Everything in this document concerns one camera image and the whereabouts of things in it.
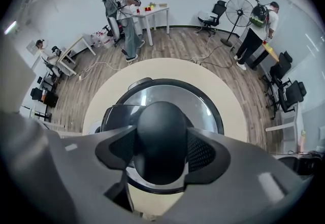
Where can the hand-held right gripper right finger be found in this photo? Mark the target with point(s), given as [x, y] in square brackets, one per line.
[241, 187]

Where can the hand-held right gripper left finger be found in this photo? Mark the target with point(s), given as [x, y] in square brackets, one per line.
[76, 167]

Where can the black electric pressure cooker lid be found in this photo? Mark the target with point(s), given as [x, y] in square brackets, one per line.
[162, 141]

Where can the grey electric pressure cooker pot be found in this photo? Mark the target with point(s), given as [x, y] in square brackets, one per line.
[139, 82]

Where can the beige wooden desk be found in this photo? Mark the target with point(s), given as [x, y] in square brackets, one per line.
[73, 45]

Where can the pack of water bottles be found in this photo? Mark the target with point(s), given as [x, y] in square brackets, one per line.
[101, 38]

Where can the round beige table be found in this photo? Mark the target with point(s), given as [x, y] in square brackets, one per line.
[165, 70]

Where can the small round wooden table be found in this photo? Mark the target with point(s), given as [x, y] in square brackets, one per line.
[270, 51]

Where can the black office chair red light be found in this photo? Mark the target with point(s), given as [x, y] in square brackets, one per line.
[114, 28]

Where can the row of coloured cups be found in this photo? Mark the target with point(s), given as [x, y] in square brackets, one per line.
[266, 44]

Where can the cluster of red cups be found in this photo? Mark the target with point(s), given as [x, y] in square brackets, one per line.
[147, 9]

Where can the black chair with white cover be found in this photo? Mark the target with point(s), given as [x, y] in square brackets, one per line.
[210, 16]

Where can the white rectangular desk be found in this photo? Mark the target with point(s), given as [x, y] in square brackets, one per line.
[155, 11]

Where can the black standing fan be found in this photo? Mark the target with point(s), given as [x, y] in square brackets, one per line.
[239, 9]

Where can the small wooden box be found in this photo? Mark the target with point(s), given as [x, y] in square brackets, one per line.
[162, 4]

